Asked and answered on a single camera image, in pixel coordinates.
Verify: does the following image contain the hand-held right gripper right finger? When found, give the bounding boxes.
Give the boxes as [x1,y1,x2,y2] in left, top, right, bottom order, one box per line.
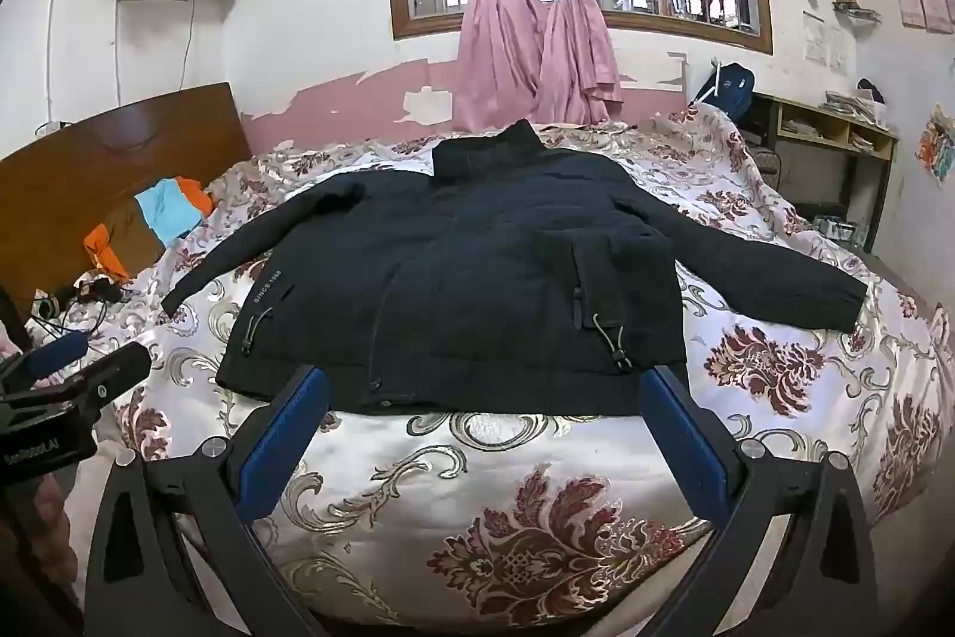
[637,364,882,637]

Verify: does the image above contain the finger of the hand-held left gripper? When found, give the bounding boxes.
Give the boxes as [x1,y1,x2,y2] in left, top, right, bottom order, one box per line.
[0,342,154,418]
[0,330,92,388]

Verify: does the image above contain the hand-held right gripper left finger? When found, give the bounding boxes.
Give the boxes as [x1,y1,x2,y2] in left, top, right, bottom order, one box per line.
[85,364,333,637]

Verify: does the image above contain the black jacket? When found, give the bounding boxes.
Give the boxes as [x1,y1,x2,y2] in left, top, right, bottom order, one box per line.
[160,118,870,418]

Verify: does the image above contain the orange blue brown cloth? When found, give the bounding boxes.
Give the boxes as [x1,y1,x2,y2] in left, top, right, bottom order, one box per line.
[82,176,217,280]

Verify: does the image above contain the floral bedspread bed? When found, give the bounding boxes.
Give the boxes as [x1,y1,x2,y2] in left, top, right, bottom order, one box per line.
[26,103,955,637]

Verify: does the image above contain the wooden headboard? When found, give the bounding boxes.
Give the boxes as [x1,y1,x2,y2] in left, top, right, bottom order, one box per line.
[0,81,251,310]

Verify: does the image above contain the wooden desk shelf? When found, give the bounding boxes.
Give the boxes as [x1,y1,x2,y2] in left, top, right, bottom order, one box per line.
[746,92,900,250]

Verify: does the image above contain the dark blue backpack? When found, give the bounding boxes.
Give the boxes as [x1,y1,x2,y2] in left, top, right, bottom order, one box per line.
[694,61,756,123]

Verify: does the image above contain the stack of papers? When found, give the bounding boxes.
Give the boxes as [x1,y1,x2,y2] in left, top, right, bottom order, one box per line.
[824,91,889,123]

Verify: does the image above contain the black headphones with cables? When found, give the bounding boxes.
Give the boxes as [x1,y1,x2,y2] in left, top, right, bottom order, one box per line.
[30,275,124,340]

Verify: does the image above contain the cartoon wall poster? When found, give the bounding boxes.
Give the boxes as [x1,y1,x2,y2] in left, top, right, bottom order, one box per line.
[916,103,955,186]

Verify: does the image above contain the white wall calendar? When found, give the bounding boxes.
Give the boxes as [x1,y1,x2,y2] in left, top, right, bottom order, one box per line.
[802,10,852,71]

